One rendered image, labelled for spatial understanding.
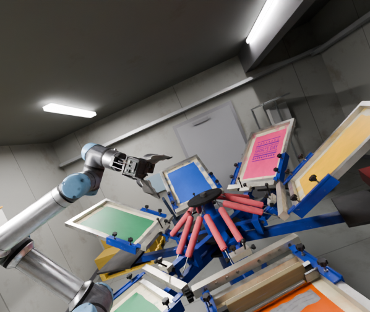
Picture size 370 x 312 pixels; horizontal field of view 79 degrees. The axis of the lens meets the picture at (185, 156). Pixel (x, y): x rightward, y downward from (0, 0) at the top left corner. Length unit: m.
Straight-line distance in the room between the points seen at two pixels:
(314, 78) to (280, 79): 0.66
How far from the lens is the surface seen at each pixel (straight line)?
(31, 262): 1.06
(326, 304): 1.26
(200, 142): 4.76
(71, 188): 0.77
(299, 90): 5.31
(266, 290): 1.26
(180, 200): 2.66
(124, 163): 0.79
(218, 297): 1.40
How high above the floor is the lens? 1.82
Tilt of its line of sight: 4 degrees down
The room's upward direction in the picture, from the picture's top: 24 degrees counter-clockwise
